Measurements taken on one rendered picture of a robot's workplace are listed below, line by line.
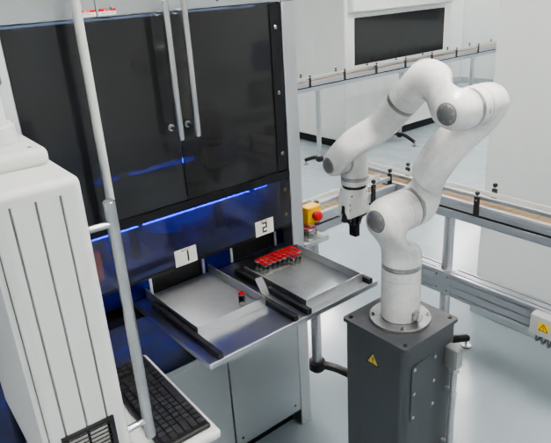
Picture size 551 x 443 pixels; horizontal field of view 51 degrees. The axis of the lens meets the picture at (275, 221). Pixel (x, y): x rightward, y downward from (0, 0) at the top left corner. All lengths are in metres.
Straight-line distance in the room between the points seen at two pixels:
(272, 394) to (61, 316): 1.47
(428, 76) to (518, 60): 1.60
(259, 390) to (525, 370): 1.41
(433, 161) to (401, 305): 0.48
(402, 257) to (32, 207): 1.03
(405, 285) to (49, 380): 1.02
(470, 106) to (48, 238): 0.95
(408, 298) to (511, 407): 1.30
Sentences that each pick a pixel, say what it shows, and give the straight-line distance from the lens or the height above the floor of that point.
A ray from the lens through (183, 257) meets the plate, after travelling 1.98.
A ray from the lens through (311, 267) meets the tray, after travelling 2.14.
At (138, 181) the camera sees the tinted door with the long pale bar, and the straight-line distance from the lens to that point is 1.84.
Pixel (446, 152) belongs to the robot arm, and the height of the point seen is 1.44.
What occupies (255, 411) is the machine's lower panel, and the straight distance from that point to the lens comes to 2.52.
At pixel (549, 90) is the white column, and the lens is 3.04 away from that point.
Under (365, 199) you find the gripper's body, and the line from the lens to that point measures 1.85.
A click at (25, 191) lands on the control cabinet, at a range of 1.12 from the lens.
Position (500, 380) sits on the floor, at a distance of 3.13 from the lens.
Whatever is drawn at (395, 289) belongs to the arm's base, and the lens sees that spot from 1.78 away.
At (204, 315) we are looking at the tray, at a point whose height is 0.88.
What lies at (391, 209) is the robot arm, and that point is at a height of 1.26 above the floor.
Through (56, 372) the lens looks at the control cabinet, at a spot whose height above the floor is 1.16.
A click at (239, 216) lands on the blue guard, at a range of 2.07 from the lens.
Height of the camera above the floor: 1.86
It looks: 22 degrees down
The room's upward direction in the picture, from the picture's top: 4 degrees counter-clockwise
